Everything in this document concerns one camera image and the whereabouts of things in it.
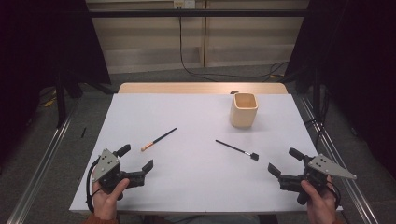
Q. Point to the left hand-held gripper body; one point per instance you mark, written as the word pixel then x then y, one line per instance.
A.
pixel 106 165

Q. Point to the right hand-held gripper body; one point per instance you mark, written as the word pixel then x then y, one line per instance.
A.
pixel 327 166

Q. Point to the black brush with orange end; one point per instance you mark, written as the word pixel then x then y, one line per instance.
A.
pixel 158 139

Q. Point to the black brush with square head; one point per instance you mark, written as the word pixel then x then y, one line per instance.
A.
pixel 233 148

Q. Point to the beige square cup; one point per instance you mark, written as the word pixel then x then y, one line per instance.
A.
pixel 243 116

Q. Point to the person's left hand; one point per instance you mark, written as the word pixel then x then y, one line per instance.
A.
pixel 106 205

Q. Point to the person's right hand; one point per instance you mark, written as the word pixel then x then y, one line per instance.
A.
pixel 322 208

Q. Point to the small black stick on floor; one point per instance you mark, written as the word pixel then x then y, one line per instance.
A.
pixel 83 132

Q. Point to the white table sheet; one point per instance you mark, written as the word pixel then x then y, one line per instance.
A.
pixel 186 180

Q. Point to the yellow floor item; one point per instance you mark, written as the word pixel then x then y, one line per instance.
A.
pixel 49 102

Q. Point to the wooden table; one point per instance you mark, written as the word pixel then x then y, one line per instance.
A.
pixel 186 88

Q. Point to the small dark item on table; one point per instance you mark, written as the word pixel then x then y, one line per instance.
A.
pixel 234 92

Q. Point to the black curtain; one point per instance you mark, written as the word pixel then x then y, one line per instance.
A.
pixel 358 46
pixel 37 46

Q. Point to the aluminium floor rail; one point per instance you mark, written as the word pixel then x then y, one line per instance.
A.
pixel 362 203
pixel 40 174

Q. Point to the black stand post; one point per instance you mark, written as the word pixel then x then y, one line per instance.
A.
pixel 60 102
pixel 316 93

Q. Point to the black horizontal frame bar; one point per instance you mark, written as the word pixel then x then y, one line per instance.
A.
pixel 193 13

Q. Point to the white wall socket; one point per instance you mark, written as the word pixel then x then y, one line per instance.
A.
pixel 184 3

